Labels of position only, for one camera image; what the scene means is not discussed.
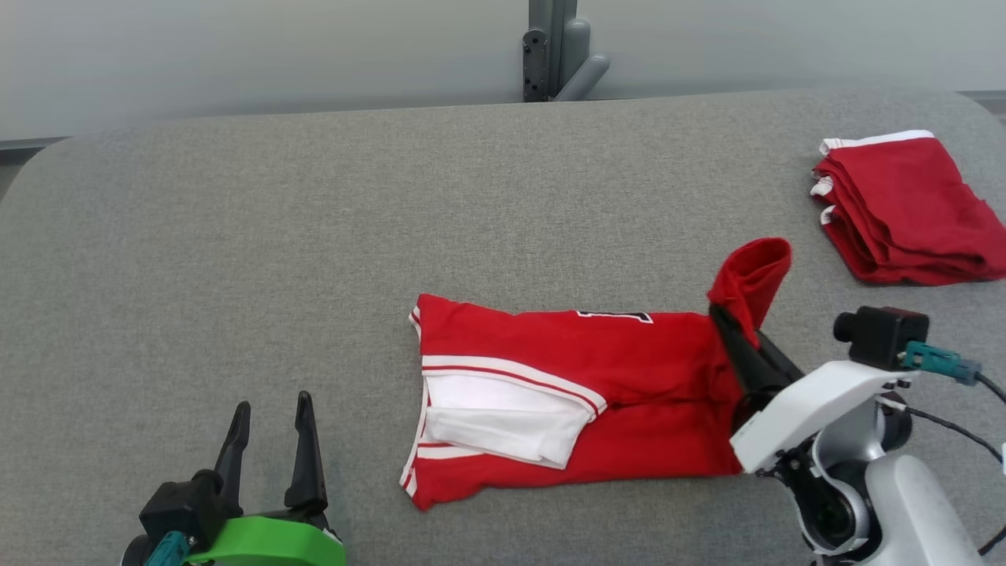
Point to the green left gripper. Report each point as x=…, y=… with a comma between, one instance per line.
x=267, y=542

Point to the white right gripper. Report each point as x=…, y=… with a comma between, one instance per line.
x=809, y=413

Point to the red jersey with white sleeves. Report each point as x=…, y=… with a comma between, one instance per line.
x=629, y=354

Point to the red shorts with white trim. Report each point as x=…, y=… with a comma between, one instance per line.
x=904, y=212

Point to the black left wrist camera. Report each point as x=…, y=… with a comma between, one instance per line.
x=185, y=503

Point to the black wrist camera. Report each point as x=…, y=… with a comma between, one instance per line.
x=185, y=503
x=884, y=334

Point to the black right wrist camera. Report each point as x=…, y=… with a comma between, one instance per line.
x=884, y=334

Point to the left wrist camera teal connector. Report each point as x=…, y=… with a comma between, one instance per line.
x=169, y=550

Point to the wrist camera teal connector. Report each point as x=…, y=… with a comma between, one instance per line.
x=935, y=360
x=169, y=550

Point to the right wrist camera teal connector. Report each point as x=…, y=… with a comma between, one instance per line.
x=935, y=360

